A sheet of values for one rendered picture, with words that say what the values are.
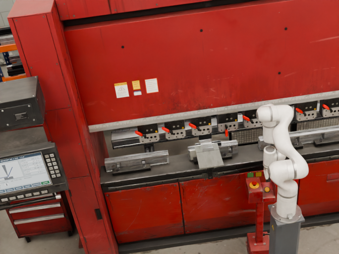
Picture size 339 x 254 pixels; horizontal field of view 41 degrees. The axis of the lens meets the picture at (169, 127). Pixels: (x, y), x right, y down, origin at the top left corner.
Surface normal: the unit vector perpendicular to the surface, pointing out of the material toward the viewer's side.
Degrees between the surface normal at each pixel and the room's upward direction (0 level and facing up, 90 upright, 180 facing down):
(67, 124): 90
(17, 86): 1
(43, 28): 90
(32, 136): 0
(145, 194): 90
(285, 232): 90
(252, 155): 0
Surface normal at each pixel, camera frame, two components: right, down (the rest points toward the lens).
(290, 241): 0.16, 0.57
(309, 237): -0.11, -0.80
